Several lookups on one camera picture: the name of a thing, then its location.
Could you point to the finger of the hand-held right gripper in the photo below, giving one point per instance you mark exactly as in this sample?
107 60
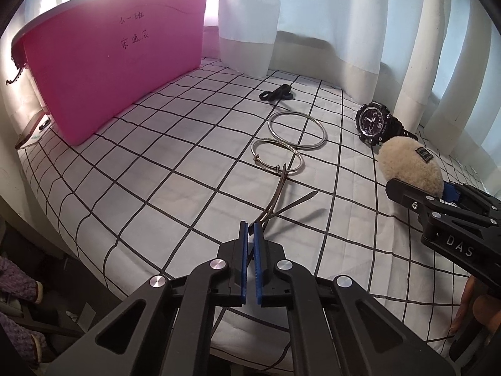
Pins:
411 199
451 194

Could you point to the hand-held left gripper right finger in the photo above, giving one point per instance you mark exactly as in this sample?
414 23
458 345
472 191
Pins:
256 262

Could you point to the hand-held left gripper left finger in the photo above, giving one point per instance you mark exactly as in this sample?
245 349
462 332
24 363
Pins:
243 258

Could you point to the black wristwatch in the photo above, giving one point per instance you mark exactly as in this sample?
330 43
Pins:
372 123

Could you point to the small silver bangle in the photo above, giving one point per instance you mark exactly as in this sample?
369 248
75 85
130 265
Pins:
282 143

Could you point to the large silver bangle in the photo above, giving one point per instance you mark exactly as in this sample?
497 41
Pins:
269 128

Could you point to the pink plastic basin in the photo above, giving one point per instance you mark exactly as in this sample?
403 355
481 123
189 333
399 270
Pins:
98 66

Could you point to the person's right hand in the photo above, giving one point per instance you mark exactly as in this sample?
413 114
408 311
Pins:
465 301

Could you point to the white black-checked tablecloth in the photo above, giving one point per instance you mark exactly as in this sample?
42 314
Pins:
156 164

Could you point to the white curtain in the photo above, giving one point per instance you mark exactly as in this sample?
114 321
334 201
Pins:
313 8

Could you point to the purple fuzzy slipper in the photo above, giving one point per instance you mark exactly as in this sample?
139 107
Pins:
17 282
21 333

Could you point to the small black object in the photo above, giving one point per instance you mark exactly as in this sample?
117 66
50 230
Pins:
44 124

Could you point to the brown flat board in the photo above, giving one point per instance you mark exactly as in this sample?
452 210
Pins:
31 132

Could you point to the thin black curved hook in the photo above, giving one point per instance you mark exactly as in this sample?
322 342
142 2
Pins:
15 75

